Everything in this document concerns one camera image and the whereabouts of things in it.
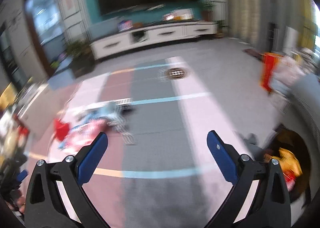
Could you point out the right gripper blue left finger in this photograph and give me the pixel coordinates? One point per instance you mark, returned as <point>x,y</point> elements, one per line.
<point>88,158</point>

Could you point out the potted green plant left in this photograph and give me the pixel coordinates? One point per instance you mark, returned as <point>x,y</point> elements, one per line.
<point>82,57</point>

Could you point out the black round trash bin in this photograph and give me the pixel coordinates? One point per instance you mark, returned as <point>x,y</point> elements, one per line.
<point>289,148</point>

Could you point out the grey sofa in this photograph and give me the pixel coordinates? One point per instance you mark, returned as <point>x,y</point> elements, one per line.
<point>304,96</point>

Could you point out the patterned window curtain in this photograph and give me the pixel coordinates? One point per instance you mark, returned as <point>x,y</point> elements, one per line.
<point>265,24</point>

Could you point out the white tv cabinet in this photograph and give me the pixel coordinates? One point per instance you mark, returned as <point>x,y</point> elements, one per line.
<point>151,35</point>

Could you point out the grey panel on cabinet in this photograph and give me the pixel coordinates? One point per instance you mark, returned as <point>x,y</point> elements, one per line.
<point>103,29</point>

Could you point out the potted plant on cabinet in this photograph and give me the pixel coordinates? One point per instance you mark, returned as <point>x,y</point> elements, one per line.
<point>207,10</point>

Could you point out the small red packet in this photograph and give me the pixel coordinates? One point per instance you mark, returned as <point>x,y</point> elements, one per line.
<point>61,129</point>

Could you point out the long white barcode box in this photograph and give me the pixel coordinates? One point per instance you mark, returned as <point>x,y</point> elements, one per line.
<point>92,106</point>

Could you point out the pink plastic bag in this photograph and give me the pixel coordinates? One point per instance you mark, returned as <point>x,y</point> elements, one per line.
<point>82,135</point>

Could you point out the striped pink grey blanket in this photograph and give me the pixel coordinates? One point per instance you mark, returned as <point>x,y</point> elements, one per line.
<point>168,178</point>

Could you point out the blue red qr sign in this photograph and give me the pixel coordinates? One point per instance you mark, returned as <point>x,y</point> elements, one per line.
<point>125,25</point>

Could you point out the light blue face mask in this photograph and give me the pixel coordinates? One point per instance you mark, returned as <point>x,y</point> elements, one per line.
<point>112,113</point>

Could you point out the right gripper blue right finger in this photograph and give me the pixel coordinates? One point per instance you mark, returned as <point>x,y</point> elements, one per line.
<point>225,156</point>

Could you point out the white plastic bag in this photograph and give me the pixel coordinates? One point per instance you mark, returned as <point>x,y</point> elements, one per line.
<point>286,72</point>

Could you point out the red orange shopping bag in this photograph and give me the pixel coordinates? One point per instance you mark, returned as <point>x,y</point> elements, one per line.
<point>269,61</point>

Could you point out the small floor potted plant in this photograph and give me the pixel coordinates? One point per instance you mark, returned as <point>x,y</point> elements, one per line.
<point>222,28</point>

